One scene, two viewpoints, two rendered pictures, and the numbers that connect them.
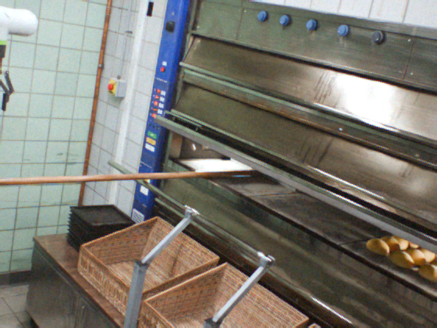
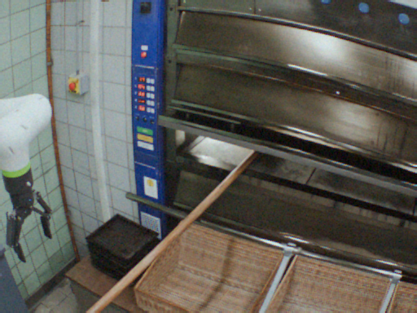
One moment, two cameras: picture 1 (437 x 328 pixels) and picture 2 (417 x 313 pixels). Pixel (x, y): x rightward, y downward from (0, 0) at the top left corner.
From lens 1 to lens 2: 1.46 m
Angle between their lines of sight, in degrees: 24
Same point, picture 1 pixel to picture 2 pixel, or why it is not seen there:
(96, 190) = (79, 190)
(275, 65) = (324, 45)
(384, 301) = not seen: outside the picture
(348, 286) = not seen: outside the picture
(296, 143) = (370, 131)
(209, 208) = (256, 204)
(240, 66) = (272, 44)
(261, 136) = (324, 125)
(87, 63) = (37, 67)
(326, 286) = (406, 251)
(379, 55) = not seen: outside the picture
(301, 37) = (352, 19)
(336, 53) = (400, 40)
